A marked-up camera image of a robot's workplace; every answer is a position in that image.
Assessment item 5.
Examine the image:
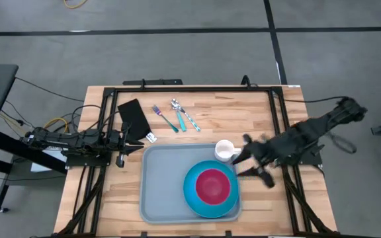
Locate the blue plate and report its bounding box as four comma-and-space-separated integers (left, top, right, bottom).
183, 159, 241, 219

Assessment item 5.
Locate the red bowl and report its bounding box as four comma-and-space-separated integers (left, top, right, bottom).
194, 168, 232, 206

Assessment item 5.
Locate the yellow cable by arm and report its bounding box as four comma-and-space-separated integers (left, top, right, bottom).
42, 116, 69, 134

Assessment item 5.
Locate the spoon with teal handle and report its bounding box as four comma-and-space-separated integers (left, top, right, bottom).
171, 99, 188, 133

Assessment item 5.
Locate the grey plastic tray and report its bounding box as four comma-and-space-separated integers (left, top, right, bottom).
138, 142, 243, 225

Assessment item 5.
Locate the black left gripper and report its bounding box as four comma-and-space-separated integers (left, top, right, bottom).
105, 122, 146, 169

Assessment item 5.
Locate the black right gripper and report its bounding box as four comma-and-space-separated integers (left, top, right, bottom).
231, 133, 283, 190

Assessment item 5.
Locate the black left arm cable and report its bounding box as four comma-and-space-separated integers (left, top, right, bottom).
70, 104, 125, 139

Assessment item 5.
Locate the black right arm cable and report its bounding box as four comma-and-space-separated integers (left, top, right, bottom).
282, 95, 358, 155

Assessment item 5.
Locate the fork with teal handle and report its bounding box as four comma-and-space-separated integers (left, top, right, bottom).
151, 104, 180, 134

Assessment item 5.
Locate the black power strip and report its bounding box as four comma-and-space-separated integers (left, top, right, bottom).
122, 78, 184, 87

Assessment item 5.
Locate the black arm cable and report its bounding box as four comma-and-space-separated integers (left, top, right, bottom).
70, 104, 125, 139
282, 95, 358, 155

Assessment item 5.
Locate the black aluminium table frame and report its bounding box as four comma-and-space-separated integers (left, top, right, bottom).
52, 85, 339, 238

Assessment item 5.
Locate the white paper sheet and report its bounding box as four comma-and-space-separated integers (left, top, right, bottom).
30, 147, 68, 173

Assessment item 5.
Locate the yellow floor cable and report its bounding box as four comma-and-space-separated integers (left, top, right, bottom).
63, 0, 89, 10

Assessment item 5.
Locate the white ceramic mug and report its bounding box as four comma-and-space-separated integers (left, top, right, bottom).
214, 139, 243, 163

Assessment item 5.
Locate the black floor cable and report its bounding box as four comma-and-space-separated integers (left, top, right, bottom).
14, 76, 86, 103

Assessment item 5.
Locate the spoon with patterned handle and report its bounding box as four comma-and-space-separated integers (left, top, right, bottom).
171, 98, 202, 133

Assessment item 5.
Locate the black cloth napkin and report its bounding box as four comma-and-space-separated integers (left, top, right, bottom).
116, 98, 152, 141

